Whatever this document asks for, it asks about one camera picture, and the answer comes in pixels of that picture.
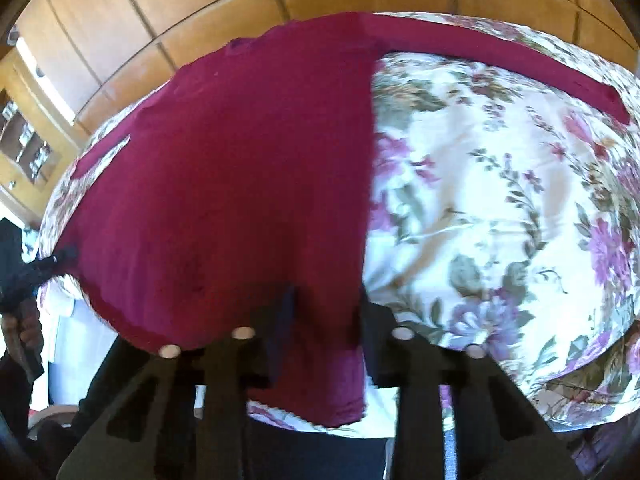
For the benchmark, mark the person's dark pants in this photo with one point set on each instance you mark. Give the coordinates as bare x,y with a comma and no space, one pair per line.
320,455

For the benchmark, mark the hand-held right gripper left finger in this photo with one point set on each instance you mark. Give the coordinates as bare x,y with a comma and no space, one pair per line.
281,335

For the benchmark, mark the wooden glass-door cabinet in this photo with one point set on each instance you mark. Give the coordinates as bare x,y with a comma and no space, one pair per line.
61,146

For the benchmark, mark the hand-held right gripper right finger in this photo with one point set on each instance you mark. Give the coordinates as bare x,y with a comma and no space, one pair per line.
380,350

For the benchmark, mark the wooden wardrobe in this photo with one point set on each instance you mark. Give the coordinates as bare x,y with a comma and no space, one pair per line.
150,0

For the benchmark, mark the person's white shirt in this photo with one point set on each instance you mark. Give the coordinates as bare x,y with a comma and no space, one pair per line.
75,350

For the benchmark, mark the maroon long-sleeve shirt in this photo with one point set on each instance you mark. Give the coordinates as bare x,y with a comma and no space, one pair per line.
225,185

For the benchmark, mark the person's left hand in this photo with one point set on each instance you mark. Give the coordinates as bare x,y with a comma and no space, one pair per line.
25,332

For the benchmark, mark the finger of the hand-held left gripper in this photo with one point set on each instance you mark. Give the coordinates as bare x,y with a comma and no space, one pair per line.
52,262

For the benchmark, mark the floral bed blanket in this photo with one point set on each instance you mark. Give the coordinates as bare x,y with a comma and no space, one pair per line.
475,210

